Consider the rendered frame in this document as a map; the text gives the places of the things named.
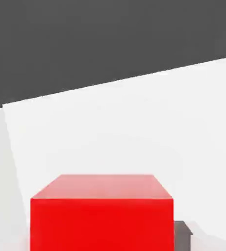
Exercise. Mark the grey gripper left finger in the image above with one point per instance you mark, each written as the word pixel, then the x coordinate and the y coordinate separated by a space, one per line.
pixel 27 246

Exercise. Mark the small red cube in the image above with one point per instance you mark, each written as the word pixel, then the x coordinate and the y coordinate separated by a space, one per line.
pixel 102 223

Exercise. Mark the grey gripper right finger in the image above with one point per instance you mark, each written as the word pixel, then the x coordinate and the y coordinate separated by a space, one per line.
pixel 181 237

